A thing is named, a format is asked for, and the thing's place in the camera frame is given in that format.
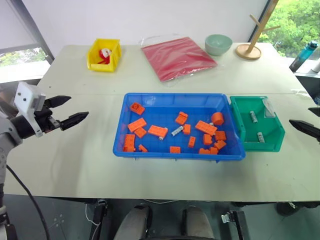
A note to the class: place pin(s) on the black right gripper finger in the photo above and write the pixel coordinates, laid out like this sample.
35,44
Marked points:
315,110
307,129

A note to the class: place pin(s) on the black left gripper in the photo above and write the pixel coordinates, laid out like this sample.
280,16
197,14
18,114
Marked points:
46,117

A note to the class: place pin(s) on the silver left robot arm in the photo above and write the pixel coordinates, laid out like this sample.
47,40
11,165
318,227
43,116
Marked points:
7,140

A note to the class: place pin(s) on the dark side table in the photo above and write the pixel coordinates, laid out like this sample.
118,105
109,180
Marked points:
310,85

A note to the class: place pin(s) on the green plastic bin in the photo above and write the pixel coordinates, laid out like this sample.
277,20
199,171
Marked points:
272,130

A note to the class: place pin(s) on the clear plastic label card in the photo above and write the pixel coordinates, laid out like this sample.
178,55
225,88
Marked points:
268,108

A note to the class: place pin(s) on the white container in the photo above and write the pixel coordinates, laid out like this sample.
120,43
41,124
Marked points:
317,65

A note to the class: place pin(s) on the yellow plastic bin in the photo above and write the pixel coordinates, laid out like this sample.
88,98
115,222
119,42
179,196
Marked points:
93,65

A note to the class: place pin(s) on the teal and black water bottle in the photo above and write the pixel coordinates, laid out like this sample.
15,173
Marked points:
306,53

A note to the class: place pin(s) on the red and white toy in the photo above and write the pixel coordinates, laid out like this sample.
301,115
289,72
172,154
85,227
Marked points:
103,56

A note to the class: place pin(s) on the orange block with round stud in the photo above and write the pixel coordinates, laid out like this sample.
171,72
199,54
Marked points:
137,108

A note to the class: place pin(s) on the long orange block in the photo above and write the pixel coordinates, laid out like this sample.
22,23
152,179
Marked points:
206,127
157,130
137,124

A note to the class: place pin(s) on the small orange block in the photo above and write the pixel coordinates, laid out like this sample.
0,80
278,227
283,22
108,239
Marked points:
220,135
186,128
175,149
192,141
143,148
220,144
214,150
207,139
204,151
140,132

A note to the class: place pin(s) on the black caster wheel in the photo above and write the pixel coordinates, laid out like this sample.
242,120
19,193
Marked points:
287,208

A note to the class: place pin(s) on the wooden mug tree stand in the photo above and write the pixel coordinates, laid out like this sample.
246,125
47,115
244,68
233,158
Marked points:
250,51

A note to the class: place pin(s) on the orange cylinder block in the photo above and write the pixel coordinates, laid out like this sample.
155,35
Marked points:
217,118

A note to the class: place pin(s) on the blue plastic tray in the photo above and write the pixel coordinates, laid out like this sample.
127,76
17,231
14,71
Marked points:
160,113

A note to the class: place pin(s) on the pale green ceramic bowl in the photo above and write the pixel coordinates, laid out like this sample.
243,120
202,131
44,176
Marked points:
217,48

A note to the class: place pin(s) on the red cloth in clear bag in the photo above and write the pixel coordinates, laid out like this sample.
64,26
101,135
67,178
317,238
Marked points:
177,57

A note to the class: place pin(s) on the grey rounded shape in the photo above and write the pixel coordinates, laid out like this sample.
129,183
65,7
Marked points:
197,222
132,222

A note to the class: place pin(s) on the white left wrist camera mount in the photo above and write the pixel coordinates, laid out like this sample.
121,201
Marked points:
26,100

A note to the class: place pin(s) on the dark grey window frame post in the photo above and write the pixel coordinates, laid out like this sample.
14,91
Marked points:
37,30

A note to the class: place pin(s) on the black table leg bracket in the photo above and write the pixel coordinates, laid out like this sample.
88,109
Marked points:
100,212
233,220

